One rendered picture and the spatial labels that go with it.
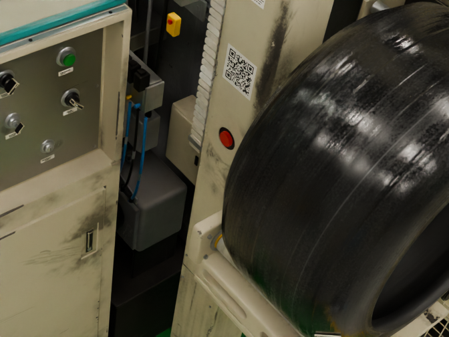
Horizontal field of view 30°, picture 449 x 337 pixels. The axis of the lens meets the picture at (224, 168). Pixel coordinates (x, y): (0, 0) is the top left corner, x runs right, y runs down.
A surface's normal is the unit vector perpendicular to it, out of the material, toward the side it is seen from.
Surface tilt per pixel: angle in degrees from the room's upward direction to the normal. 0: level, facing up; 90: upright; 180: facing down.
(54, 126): 90
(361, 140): 40
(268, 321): 0
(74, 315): 90
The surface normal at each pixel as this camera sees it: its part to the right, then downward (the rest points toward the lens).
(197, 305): -0.76, 0.39
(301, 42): 0.64, 0.61
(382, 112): -0.27, -0.40
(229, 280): 0.14, -0.69
